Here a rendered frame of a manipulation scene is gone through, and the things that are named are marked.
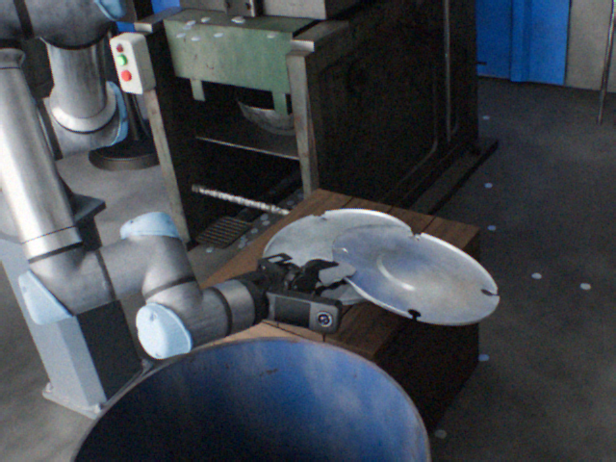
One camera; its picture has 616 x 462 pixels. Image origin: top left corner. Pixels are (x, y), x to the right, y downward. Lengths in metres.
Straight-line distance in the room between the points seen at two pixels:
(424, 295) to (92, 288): 0.52
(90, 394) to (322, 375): 0.76
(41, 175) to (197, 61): 0.92
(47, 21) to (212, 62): 0.82
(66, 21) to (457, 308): 0.71
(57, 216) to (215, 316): 0.24
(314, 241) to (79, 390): 0.62
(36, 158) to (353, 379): 0.51
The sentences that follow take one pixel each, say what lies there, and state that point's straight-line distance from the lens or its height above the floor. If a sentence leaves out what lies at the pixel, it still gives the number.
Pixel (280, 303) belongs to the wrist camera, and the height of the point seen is 0.49.
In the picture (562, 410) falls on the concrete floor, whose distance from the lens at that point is 1.59.
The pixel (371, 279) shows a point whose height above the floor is 0.43.
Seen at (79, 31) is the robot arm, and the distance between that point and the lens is 1.10.
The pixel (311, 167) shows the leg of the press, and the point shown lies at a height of 0.36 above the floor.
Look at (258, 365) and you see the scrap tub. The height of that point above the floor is 0.43.
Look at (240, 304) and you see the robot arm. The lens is 1.03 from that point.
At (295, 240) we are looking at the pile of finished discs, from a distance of 1.43.
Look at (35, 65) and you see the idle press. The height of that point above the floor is 0.21.
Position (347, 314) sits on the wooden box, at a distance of 1.25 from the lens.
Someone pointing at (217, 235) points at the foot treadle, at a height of 0.16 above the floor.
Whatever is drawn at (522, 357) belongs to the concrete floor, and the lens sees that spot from 1.69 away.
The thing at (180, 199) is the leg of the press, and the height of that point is 0.16.
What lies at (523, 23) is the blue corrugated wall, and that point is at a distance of 2.89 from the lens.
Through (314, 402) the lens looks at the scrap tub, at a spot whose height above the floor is 0.37.
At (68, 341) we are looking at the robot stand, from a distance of 1.59.
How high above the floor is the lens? 1.14
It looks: 33 degrees down
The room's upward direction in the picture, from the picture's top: 8 degrees counter-clockwise
